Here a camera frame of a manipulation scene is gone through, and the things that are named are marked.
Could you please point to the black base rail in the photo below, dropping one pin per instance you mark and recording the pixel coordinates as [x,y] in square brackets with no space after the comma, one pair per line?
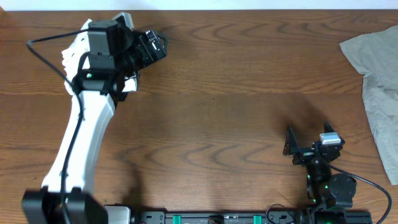
[272,216]

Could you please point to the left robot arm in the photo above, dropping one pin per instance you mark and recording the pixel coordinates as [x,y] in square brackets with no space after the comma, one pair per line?
[66,194]

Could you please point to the white folded garment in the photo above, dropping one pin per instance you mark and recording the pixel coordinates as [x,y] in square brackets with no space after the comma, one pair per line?
[130,85]

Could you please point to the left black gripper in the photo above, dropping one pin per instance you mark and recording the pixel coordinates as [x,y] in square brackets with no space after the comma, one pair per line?
[152,45]

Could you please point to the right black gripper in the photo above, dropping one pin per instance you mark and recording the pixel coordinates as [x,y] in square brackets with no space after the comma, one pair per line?
[291,148]

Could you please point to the black folded garment red trim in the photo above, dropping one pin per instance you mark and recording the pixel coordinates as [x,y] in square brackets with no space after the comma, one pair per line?
[122,96]

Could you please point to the beige khaki shorts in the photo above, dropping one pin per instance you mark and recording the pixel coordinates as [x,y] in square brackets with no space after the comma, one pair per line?
[374,56]

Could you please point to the white t-shirt black logo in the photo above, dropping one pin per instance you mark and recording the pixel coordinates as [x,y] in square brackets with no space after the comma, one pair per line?
[71,56]

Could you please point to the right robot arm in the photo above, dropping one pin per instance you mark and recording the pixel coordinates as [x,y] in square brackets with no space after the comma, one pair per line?
[331,193]

